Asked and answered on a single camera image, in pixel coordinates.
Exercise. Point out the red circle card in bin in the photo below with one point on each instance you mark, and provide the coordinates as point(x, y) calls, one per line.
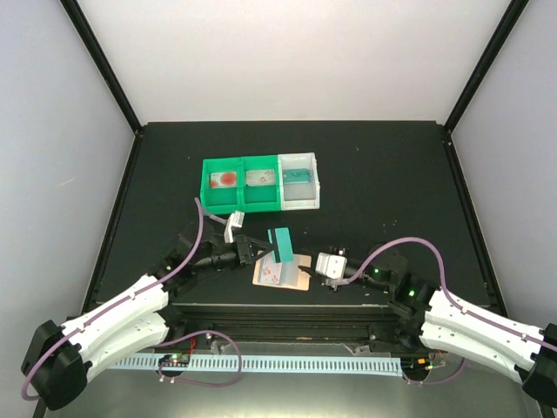
point(222, 180)

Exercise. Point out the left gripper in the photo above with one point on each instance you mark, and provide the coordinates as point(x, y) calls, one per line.
point(243, 246)

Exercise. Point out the black frame post left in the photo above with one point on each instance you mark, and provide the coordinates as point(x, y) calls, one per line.
point(83, 28)

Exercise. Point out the black frame post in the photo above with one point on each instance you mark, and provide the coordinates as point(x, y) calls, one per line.
point(83, 28)
point(500, 35)

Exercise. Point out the black frame post right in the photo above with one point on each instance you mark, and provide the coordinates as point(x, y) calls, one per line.
point(500, 35)

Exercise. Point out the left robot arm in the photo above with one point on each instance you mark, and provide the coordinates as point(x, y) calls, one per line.
point(62, 360)

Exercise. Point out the black aluminium rail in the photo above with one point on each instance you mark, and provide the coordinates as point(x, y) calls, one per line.
point(375, 325)

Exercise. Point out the white card in bin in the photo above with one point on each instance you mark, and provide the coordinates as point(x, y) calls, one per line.
point(260, 177)

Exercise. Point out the white bin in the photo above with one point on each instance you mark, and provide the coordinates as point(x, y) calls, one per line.
point(299, 185)

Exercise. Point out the small circuit board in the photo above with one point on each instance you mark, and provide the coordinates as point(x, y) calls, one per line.
point(175, 360)

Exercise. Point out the beige card holder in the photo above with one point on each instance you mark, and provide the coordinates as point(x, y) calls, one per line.
point(291, 277)

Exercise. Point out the green bin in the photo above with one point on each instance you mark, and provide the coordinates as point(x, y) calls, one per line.
point(259, 198)
point(219, 190)

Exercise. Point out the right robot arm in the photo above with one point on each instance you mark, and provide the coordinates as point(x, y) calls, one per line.
point(434, 318)

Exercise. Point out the teal VIP card in bin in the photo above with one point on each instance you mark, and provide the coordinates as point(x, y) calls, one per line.
point(296, 176)

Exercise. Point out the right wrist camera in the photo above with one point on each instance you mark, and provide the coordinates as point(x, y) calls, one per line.
point(330, 267)

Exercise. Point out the white slotted cable duct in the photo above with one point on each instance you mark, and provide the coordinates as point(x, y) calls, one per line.
point(270, 364)

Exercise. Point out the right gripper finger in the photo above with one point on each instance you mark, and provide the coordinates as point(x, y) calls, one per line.
point(307, 269)
point(311, 252)

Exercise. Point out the teal vip card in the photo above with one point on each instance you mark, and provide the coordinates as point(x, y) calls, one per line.
point(280, 240)
point(296, 176)

